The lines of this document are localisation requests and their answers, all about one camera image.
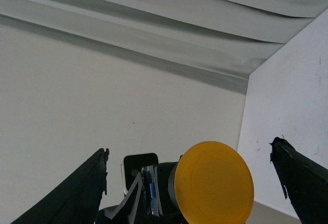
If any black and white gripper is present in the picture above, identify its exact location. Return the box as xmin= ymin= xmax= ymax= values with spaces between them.
xmin=13 ymin=148 xmax=179 ymax=223

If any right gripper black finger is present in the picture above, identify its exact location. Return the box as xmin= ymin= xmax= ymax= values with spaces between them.
xmin=270 ymin=137 xmax=327 ymax=223

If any yellow mushroom push button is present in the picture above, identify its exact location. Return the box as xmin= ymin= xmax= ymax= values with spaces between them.
xmin=140 ymin=140 xmax=255 ymax=224

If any grey pleated curtain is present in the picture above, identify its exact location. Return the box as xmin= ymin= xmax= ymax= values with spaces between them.
xmin=1 ymin=0 xmax=327 ymax=94

